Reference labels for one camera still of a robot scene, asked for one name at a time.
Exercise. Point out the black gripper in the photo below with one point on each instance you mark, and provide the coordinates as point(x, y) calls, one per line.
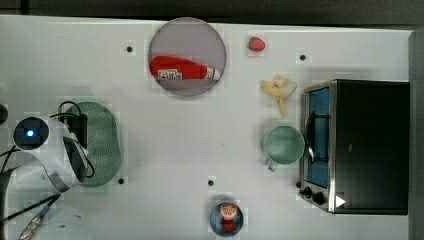
point(79, 126)

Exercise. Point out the green plastic strainer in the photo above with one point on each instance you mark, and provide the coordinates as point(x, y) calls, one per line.
point(102, 143)

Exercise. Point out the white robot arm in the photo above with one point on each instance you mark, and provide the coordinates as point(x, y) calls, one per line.
point(30, 193)

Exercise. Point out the red ketchup bottle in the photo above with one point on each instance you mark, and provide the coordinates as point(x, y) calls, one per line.
point(177, 69)

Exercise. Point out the purple round plate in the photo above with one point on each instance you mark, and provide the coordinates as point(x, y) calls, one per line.
point(191, 39)

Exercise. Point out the blue bowl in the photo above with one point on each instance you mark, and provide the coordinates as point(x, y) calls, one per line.
point(215, 220)

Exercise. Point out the orange slice toy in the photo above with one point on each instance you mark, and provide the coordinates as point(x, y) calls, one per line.
point(228, 211)

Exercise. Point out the small red toy fruit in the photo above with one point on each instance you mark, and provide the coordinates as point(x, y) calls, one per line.
point(228, 225)

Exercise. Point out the red toy strawberry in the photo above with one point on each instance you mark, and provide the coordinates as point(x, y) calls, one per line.
point(256, 44)

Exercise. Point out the peeled toy banana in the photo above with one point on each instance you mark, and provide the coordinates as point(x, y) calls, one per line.
point(280, 91)

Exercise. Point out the green mug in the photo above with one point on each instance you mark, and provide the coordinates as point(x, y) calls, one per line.
point(282, 145)

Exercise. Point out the black toaster oven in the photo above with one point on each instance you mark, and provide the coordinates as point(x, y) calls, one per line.
point(357, 135)

